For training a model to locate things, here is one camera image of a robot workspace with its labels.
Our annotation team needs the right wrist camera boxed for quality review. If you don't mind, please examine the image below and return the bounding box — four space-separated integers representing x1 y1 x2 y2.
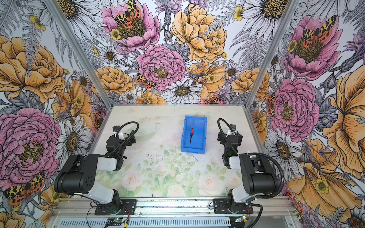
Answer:
229 124 237 134

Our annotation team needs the small board right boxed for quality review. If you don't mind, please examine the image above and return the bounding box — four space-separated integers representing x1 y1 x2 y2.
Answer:
235 216 247 223

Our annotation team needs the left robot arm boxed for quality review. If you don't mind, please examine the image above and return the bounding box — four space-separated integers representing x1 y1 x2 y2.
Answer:
54 130 136 214

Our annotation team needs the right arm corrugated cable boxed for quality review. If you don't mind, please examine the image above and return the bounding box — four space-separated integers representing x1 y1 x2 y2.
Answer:
247 152 286 199

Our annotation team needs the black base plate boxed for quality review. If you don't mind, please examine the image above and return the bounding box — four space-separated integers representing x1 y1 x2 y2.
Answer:
213 199 253 214
95 199 137 216

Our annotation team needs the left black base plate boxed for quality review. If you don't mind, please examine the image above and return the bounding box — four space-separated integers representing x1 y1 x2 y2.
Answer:
95 199 137 216

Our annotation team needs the green circuit board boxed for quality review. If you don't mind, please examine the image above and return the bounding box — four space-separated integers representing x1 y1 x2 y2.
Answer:
105 218 126 227

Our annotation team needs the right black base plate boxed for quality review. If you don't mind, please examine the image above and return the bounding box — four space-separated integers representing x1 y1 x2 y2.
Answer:
213 199 253 214

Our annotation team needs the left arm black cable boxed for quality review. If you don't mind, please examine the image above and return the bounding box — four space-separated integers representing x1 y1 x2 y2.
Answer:
106 121 140 157

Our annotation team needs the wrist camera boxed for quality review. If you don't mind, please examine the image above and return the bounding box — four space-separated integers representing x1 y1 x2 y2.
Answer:
112 125 120 133
229 124 237 134

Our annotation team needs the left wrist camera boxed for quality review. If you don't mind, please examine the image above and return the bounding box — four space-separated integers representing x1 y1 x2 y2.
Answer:
112 125 120 133

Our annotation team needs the blue plastic bin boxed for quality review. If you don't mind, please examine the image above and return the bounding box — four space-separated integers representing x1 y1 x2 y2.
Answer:
181 116 207 154

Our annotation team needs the white slotted cable duct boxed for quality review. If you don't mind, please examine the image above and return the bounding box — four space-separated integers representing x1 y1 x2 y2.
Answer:
53 217 231 228

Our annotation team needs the aluminium mounting rail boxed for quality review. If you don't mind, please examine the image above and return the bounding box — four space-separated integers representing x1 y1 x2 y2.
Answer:
51 197 295 219

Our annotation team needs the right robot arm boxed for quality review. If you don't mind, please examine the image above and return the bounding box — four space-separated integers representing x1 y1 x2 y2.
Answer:
214 131 283 214

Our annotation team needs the red handled screwdriver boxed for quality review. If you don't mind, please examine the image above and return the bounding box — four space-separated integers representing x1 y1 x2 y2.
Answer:
189 128 194 144

